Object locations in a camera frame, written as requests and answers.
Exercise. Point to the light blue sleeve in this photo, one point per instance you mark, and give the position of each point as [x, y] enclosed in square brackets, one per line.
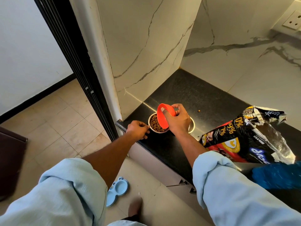
[56, 197]
[235, 192]

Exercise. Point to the person's left hand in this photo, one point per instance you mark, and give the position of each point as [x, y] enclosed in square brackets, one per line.
[136, 130]

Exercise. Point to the person's left forearm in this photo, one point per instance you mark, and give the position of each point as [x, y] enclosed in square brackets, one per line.
[110, 157]

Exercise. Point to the blue fuzzy cloth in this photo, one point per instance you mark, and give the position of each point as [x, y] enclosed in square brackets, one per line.
[275, 175]

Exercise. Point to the person's left thumb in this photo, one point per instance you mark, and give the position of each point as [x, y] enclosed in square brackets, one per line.
[142, 123]

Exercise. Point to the light blue right sleeve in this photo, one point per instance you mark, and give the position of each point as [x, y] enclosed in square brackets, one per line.
[235, 192]

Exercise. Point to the brown pet food kibble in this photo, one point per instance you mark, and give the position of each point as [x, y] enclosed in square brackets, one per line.
[154, 123]

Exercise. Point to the person's right thumb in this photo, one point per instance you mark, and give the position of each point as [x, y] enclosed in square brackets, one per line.
[167, 113]

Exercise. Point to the orange plastic scoop cup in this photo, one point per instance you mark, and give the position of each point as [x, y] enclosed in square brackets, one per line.
[162, 117]

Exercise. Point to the small steel bowl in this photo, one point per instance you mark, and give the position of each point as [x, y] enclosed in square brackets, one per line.
[153, 129]

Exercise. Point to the white counter cabinet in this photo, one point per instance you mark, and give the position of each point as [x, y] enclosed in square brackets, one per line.
[162, 176]

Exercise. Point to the black door frame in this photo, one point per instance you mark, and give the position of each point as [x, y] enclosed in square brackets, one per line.
[77, 65]

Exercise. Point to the black red pet food bag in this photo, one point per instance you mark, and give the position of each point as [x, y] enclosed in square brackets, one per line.
[237, 136]

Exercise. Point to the person's right forearm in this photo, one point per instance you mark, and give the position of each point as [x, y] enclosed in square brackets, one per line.
[188, 145]

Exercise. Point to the blue double pet bowl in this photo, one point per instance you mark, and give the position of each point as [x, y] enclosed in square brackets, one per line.
[117, 189]

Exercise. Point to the light blue left sleeve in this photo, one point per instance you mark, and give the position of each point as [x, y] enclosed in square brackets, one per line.
[56, 197]

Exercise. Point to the white wall socket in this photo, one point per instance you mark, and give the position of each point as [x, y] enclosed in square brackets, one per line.
[290, 17]

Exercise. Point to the person's right hand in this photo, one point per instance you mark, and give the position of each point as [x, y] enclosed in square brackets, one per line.
[180, 122]

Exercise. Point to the person's foot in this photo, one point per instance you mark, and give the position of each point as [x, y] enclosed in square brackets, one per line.
[135, 205]

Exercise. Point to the dark brown furniture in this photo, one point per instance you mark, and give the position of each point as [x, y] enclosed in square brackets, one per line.
[10, 162]

